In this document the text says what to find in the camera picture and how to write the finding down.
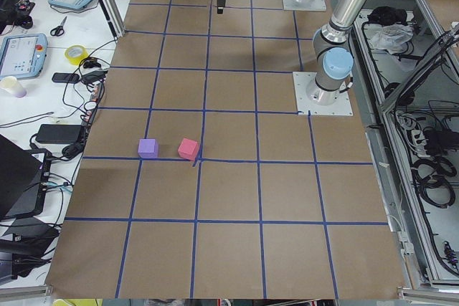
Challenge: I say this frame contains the yellow tape roll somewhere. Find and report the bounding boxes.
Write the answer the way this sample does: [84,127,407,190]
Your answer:
[65,44,89,66]

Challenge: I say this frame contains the pink foam block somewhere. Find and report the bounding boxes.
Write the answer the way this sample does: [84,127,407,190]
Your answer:
[178,138,200,161]

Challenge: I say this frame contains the black phone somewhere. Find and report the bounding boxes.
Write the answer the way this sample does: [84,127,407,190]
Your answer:
[52,72,80,84]

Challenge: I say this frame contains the crumpled white cloth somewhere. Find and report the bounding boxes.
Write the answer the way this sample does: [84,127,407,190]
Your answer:
[369,24,414,54]

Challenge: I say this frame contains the purple foam block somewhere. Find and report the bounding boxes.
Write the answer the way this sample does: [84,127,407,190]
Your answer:
[138,138,158,159]

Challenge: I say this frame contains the near blue teach pendant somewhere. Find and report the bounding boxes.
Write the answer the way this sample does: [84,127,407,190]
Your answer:
[1,33,48,79]

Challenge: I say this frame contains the brown paper table cover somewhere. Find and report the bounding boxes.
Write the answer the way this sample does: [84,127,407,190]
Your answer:
[47,0,404,300]

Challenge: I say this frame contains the white paper cup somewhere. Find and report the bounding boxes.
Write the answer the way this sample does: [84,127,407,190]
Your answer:
[1,76,27,98]

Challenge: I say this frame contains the black power adapter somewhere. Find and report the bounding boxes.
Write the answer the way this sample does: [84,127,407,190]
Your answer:
[35,124,82,144]

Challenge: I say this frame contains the black laptop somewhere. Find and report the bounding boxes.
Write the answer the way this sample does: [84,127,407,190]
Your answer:
[1,136,51,220]

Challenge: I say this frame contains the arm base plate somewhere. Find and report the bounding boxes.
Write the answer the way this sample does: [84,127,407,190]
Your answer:
[293,72,353,116]
[283,0,326,11]

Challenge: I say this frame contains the black handled scissors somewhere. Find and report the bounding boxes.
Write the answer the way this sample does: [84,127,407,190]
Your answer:
[49,17,67,37]

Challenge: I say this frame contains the coiled black cables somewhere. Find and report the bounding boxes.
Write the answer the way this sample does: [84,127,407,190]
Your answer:
[410,158,455,210]

